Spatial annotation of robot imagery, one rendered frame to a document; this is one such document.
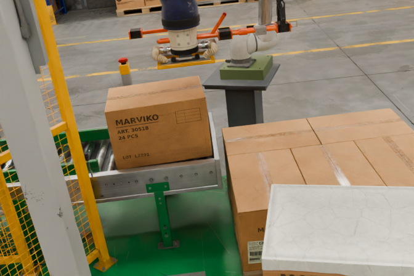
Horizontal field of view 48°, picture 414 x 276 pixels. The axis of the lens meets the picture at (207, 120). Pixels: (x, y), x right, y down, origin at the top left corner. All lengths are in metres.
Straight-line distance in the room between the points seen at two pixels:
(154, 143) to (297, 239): 1.54
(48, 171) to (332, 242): 1.14
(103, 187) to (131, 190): 0.17
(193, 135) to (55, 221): 1.09
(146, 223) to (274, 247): 1.99
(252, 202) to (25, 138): 1.19
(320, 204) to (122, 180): 1.50
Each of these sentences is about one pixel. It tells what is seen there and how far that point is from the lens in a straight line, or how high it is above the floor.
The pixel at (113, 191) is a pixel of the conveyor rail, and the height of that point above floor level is 0.47.
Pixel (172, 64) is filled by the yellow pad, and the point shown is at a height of 1.16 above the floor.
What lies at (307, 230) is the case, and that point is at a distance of 1.56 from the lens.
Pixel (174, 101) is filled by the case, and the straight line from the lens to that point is 2.78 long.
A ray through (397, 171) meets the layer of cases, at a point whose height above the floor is 0.54.
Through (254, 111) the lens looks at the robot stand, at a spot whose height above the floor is 0.49.
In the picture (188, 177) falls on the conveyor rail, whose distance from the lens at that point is 2.85.
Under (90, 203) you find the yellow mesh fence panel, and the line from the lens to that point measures 2.86.
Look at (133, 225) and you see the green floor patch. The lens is 3.41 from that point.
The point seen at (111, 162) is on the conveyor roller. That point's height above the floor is 0.55.
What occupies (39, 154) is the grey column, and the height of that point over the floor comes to 1.16.
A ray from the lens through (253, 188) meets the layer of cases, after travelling 2.62.
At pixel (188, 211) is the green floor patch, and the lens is 3.44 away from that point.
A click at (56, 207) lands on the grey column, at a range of 2.10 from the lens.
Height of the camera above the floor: 2.00
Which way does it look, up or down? 25 degrees down
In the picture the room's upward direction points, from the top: 7 degrees counter-clockwise
